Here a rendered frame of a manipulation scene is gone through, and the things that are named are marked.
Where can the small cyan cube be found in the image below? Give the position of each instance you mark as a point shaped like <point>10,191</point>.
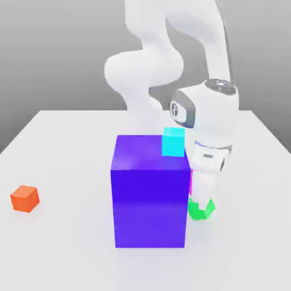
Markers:
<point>173,146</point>

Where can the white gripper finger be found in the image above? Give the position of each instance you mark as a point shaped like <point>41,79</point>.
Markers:
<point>203,204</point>

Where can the large blue box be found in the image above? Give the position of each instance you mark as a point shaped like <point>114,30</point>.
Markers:
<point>149,204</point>

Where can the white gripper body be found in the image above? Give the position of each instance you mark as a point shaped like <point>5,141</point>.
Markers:
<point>203,184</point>

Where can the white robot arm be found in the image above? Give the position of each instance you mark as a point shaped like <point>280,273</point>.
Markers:
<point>145,68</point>

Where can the small green cube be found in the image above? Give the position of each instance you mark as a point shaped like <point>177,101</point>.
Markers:
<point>195,214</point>

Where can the small orange cube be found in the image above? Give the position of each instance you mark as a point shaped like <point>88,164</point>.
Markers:
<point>24,200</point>

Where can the small magenta cube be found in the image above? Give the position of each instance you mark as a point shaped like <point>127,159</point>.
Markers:
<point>191,184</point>

